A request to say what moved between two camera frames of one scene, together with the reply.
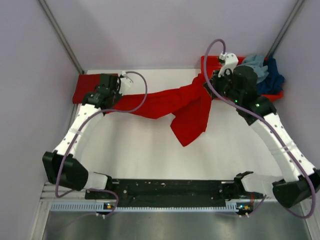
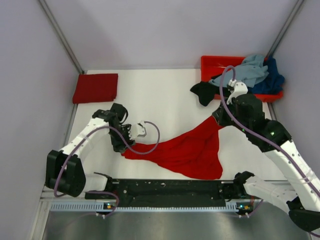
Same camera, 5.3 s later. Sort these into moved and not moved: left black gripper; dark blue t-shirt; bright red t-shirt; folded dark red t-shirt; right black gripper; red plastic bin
Moved: left black gripper; right black gripper; bright red t-shirt
Not moved: red plastic bin; folded dark red t-shirt; dark blue t-shirt
